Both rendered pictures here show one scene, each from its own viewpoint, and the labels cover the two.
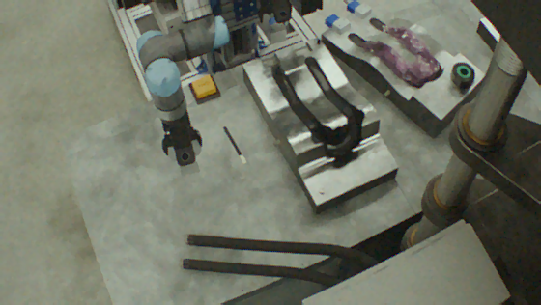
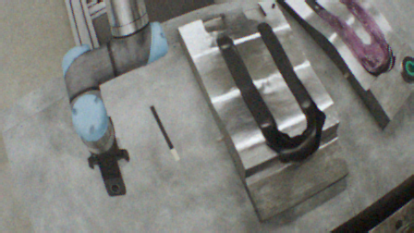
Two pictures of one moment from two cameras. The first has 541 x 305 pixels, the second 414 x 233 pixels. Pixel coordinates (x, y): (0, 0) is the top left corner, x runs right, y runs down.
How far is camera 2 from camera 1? 48 cm
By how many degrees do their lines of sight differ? 14
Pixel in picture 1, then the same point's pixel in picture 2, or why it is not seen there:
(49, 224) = not seen: outside the picture
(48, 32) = not seen: outside the picture
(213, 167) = (139, 162)
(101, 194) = (34, 179)
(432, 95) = (385, 90)
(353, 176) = (305, 185)
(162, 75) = (89, 122)
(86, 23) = not seen: outside the picture
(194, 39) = (124, 58)
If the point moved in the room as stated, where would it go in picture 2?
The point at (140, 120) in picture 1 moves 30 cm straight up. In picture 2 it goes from (61, 92) to (44, 55)
